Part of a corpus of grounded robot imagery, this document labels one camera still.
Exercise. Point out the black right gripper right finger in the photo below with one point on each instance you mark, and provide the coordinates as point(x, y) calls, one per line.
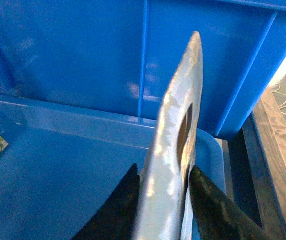
point(217, 216)

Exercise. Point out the flower print gift bag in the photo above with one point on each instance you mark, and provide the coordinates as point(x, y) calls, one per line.
point(164, 208)

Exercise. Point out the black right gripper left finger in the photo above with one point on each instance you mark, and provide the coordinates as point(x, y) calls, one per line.
point(115, 218)

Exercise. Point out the light blue plastic tray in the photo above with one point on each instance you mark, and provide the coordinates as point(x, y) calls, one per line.
point(61, 164)

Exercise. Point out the large blue plastic bin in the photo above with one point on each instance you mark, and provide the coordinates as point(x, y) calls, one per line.
point(118, 56)

